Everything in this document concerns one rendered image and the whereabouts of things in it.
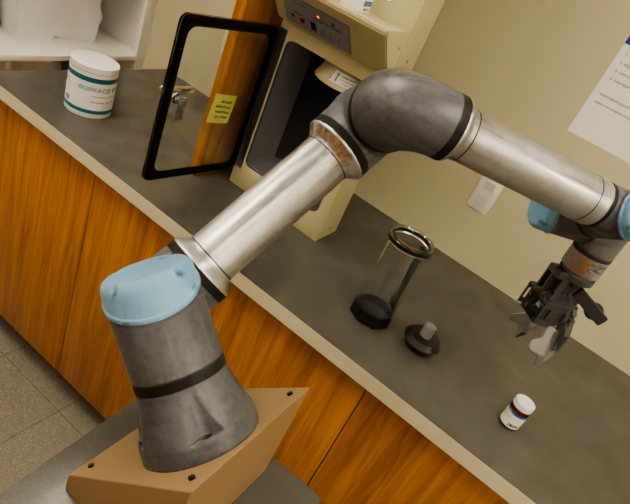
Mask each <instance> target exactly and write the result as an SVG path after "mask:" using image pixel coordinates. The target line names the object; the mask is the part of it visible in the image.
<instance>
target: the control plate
mask: <svg viewBox="0 0 630 504"><path fill-rule="evenodd" d="M284 5H285V10H286V15H287V19H289V20H291V21H292V22H294V23H296V24H298V25H300V26H301V27H303V28H305V29H307V30H308V31H310V32H312V33H314V34H315V35H317V36H319V37H321V38H323V39H324V40H326V41H328V42H330V43H331V44H333V45H335V46H337V47H338V48H340V49H342V50H344V51H346V52H347V53H349V54H351V44H350V31H349V26H347V25H345V24H343V23H342V22H340V21H338V20H336V19H334V18H333V17H331V16H329V15H327V14H325V13H323V12H322V11H320V10H318V9H316V8H314V7H312V6H311V5H309V4H307V3H305V2H303V1H301V0H284ZM291 13H293V14H294V15H295V16H294V17H293V16H292V15H291ZM316 15H319V16H320V19H318V18H317V16H316ZM300 18H303V19H304V20H305V23H304V24H303V23H301V21H300ZM310 21H311V22H313V23H315V24H316V30H317V32H316V31H314V30H312V29H311V24H310ZM331 23H333V24H334V25H335V27H333V26H332V25H331ZM321 29H323V30H324V33H321ZM329 34H331V35H332V36H333V37H331V38H330V37H329V36H330V35H329ZM338 39H340V40H341V42H338Z"/></svg>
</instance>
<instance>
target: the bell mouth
mask: <svg viewBox="0 0 630 504"><path fill-rule="evenodd" d="M315 75H316V76H317V77H318V78H319V79H320V80H321V81H322V82H323V83H325V84H326V85H328V86H329V87H331V88H333V89H335V90H337V91H339V92H341V93H342V92H344V91H345V90H347V89H349V88H351V87H354V86H355V85H357V84H358V83H360V82H361V81H362V80H360V79H358V78H356V77H355V76H353V75H351V74H349V73H348V72H346V71H344V70H343V69H341V68H339V67H337V66H336V65H334V64H332V63H330V62H329V61H327V60H325V61H324V62H323V63H322V64H321V65H320V66H319V67H318V68H317V69H316V70H315Z"/></svg>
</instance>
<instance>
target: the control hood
mask: <svg viewBox="0 0 630 504"><path fill-rule="evenodd" d="M275 1H276V6H277V10H278V14H279V16H280V17H282V18H283V19H285V20H287V21H289V22H290V23H292V24H294V25H296V26H298V27H299V28H301V29H303V30H305V31H306V32H308V33H310V34H312V35H313V36H315V37H317V38H319V39H320V40H322V41H324V42H326V43H327V44H329V45H331V46H333V47H335V48H336V49H338V50H340V51H342V52H343V53H345V54H347V55H349V56H350V57H352V58H354V59H356V60H357V61H359V62H361V63H363V64H365V65H366V66H368V67H370V68H372V69H373V70H375V71H379V70H383V69H387V68H394V67H395V65H396V62H397V60H398V58H399V56H400V54H401V52H402V49H403V47H404V45H405V43H406V41H407V38H408V36H409V34H408V33H409V32H407V31H405V30H403V29H401V28H399V27H397V26H395V25H393V24H392V23H390V22H388V21H386V20H384V19H382V18H380V17H378V16H376V15H374V14H373V13H371V12H368V13H360V12H358V11H356V10H354V9H352V8H350V7H348V6H346V5H344V4H342V3H340V2H341V0H301V1H303V2H305V3H307V4H309V5H311V6H312V7H314V8H316V9H318V10H320V11H322V12H323V13H325V14H327V15H329V16H331V17H333V18H334V19H336V20H338V21H340V22H342V23H343V24H345V25H347V26H349V31H350V44H351V54H349V53H347V52H346V51H344V50H342V49H340V48H338V47H337V46H335V45H333V44H331V43H330V42H328V41H326V40H324V39H323V38H321V37H319V36H317V35H315V34H314V33H312V32H310V31H308V30H307V29H305V28H303V27H301V26H300V25H298V24H296V23H294V22H292V21H291V20H289V19H287V15H286V10H285V5H284V0H275Z"/></svg>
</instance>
